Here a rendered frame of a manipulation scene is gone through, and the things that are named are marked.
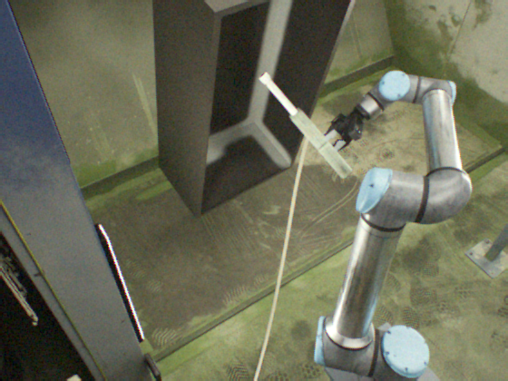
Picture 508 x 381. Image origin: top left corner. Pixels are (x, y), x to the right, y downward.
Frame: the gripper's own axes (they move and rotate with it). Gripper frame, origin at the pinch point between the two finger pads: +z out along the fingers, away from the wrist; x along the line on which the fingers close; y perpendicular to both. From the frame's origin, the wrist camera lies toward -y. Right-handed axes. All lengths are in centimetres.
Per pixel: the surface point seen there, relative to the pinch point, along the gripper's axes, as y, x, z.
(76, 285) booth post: -51, 40, 70
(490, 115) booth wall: 136, -123, -96
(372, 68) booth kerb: 202, -65, -64
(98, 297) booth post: -45, 31, 73
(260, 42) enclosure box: 58, 34, -9
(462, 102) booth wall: 156, -113, -91
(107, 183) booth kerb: 114, 25, 112
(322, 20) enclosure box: 29, 29, -32
